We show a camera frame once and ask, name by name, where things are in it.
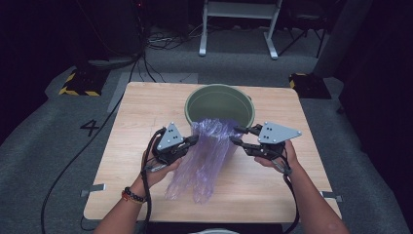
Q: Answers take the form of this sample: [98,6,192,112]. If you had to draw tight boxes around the orange bracelet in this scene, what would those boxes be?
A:
[121,190,144,206]

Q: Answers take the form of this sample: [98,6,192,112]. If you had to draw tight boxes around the white rounded object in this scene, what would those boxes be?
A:
[188,228,241,234]

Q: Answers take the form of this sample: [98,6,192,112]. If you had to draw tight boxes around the left hand-held gripper cable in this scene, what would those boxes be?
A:
[140,127,168,234]

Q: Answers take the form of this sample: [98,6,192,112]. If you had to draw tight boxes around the dark equipment rack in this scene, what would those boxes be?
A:
[75,0,148,71]

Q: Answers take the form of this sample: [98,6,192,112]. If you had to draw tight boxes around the person's right hand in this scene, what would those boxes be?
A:
[253,139,302,176]

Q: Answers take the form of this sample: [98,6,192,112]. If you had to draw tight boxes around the black bead bracelet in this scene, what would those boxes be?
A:
[124,186,147,204]

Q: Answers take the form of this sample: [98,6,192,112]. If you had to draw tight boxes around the long black floor cable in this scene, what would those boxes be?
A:
[40,53,145,234]

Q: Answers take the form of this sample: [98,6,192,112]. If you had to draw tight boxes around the person's left hand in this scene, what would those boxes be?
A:
[139,136,183,191]

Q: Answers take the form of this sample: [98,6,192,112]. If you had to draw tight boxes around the grey tape strip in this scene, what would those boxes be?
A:
[80,183,107,198]
[319,190,344,203]

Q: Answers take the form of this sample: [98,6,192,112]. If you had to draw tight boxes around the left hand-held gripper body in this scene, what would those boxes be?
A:
[151,121,187,166]

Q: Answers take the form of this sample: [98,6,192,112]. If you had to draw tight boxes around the bundle of floor cables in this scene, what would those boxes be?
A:
[144,22,205,52]

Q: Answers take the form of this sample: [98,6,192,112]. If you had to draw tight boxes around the black yellow striped base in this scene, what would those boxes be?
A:
[288,72,332,100]
[57,67,110,98]

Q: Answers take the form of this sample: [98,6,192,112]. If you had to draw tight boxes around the white metal stand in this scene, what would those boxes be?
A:
[198,0,283,60]

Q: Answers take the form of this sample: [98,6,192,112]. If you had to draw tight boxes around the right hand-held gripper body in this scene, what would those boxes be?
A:
[252,121,303,161]

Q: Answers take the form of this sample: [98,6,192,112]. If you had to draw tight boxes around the purple plastic bag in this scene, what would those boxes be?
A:
[165,117,244,206]

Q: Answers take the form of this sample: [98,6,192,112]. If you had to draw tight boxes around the green plastic bin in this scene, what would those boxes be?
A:
[184,83,256,158]

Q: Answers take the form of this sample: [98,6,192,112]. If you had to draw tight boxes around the grey column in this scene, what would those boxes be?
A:
[312,0,374,79]

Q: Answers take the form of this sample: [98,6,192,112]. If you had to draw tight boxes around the black tripod stand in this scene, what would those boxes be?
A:
[277,9,328,59]

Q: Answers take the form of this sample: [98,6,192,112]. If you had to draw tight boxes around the right hand-held gripper cable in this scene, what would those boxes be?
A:
[272,145,301,234]

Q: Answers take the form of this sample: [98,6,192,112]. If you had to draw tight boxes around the hand-held gripper cable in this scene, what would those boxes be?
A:
[140,127,168,234]
[272,145,301,234]

